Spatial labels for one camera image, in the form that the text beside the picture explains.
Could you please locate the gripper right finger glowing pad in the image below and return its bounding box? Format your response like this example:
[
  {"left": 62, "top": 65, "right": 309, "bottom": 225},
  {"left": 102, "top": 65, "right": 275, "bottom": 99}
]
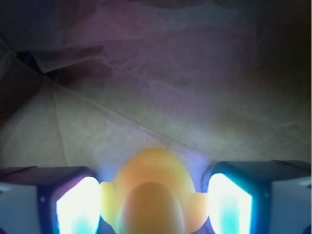
[{"left": 207, "top": 160, "right": 312, "bottom": 234}]

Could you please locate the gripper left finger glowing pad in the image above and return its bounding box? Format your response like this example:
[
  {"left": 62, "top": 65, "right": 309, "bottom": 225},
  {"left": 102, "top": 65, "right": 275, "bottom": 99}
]
[{"left": 0, "top": 166, "right": 100, "bottom": 234}]

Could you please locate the yellow rubber duck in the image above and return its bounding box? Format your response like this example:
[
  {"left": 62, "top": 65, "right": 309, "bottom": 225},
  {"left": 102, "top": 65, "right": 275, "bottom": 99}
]
[{"left": 99, "top": 148, "right": 209, "bottom": 234}]

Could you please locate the brown paper bag bin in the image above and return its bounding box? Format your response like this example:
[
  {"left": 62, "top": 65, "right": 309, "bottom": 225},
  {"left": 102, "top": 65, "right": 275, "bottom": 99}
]
[{"left": 0, "top": 0, "right": 312, "bottom": 234}]

